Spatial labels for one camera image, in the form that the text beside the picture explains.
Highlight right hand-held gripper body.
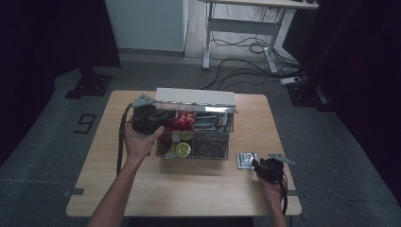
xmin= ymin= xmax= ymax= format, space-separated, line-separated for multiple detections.
xmin=257 ymin=152 xmax=297 ymax=185

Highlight black floor cables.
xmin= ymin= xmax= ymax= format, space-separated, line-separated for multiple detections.
xmin=200 ymin=29 xmax=305 ymax=92

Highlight pile of dark sticks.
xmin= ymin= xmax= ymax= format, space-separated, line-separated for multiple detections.
xmin=192 ymin=133 xmax=229 ymax=159

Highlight black square stand base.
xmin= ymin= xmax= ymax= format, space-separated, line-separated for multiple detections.
xmin=63 ymin=65 xmax=114 ymax=100

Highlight white metal frame desk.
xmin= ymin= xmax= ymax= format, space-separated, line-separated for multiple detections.
xmin=198 ymin=0 xmax=320 ymax=75

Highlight white cabinet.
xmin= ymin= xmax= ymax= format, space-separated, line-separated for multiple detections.
xmin=104 ymin=0 xmax=190 ymax=53

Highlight silver snack packet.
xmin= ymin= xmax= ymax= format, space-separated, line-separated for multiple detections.
xmin=235 ymin=151 xmax=260 ymax=170

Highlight large yellow-green round lid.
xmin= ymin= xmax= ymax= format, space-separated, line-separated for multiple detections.
xmin=169 ymin=142 xmax=192 ymax=158

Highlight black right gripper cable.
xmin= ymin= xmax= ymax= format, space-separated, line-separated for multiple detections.
xmin=281 ymin=172 xmax=289 ymax=216

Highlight grey floor tape strip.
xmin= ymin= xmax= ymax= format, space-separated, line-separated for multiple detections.
xmin=62 ymin=187 xmax=86 ymax=199

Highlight clear plastic storage box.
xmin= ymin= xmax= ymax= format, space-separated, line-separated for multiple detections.
xmin=154 ymin=87 xmax=239 ymax=162

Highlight red snack packets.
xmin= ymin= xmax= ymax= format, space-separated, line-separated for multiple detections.
xmin=164 ymin=110 xmax=197 ymax=132

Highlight dark curtain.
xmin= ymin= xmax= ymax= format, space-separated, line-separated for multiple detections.
xmin=282 ymin=0 xmax=401 ymax=206
xmin=0 ymin=0 xmax=122 ymax=166

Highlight stack of flat silver packets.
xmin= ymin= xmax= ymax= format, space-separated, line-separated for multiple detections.
xmin=194 ymin=113 xmax=231 ymax=132

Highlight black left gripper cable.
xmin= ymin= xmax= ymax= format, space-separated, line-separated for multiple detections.
xmin=115 ymin=102 xmax=134 ymax=177

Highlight white power strip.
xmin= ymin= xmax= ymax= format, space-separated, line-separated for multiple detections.
xmin=280 ymin=76 xmax=302 ymax=86

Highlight person's left hand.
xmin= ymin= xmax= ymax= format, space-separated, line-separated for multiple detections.
xmin=122 ymin=121 xmax=166 ymax=166

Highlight person's right hand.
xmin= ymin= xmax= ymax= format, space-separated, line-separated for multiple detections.
xmin=256 ymin=174 xmax=288 ymax=206

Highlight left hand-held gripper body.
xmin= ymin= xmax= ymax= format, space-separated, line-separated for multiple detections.
xmin=131 ymin=93 xmax=163 ymax=135

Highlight black stand with grey bar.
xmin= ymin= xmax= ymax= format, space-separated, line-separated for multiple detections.
xmin=286 ymin=70 xmax=336 ymax=114

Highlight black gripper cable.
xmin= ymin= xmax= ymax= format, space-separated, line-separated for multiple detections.
xmin=115 ymin=102 xmax=134 ymax=177
xmin=281 ymin=172 xmax=289 ymax=216

